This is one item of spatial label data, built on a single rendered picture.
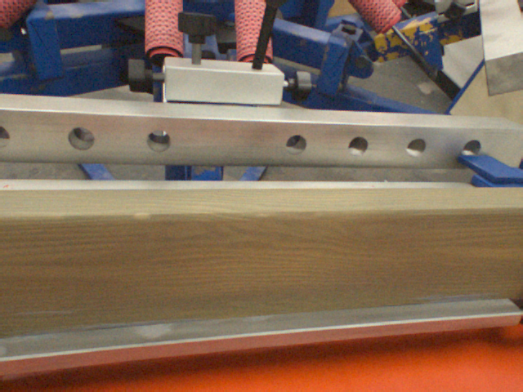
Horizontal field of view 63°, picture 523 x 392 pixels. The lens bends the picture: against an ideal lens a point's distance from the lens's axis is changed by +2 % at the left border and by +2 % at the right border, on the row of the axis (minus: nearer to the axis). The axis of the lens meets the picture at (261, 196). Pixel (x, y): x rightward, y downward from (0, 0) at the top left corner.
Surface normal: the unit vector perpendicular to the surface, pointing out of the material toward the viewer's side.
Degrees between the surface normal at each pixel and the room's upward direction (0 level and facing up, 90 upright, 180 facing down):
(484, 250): 74
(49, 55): 90
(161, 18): 35
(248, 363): 16
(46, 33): 90
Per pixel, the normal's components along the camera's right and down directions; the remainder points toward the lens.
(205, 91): 0.20, 0.44
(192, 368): 0.10, -0.90
